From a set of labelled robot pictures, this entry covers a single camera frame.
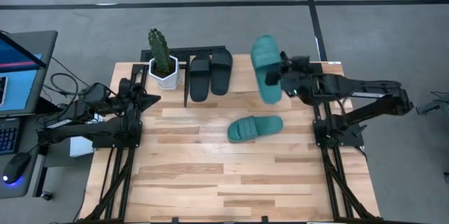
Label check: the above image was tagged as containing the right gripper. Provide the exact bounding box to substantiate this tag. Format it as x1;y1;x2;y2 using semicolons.
265;51;315;98

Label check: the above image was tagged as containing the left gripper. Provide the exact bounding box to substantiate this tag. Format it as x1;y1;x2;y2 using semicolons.
119;78;161;112

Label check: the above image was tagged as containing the teal rubber slide sandal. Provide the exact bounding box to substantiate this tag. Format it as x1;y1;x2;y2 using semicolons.
250;34;284;105
227;114;284;144

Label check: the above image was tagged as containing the black rubber slide sandal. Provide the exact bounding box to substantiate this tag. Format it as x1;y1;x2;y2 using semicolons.
189;53;213;103
209;47;234;96

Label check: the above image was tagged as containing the wooden shelf with black legs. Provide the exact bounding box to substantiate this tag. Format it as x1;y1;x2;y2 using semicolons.
184;53;281;107

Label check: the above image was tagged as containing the white hexagonal plant pot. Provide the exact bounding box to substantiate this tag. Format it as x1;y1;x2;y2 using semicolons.
148;54;182;91

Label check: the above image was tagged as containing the white box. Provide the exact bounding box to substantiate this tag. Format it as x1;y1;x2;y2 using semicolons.
69;136;96;158

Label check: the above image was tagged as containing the grey laptop with blue screen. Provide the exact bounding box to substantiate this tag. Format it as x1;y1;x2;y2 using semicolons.
0;29;59;118

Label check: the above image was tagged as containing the black keyboard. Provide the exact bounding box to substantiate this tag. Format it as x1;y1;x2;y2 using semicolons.
0;117;21;155

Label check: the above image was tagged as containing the grey desk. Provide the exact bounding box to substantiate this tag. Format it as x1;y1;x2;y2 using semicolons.
0;111;48;199

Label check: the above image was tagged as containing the black computer mouse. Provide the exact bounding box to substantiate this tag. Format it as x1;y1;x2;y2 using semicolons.
1;151;32;185

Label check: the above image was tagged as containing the dark grey stand part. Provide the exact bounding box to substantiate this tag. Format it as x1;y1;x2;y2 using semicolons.
416;91;449;115

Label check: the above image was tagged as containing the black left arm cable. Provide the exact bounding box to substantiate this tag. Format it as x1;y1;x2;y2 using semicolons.
50;72;93;98

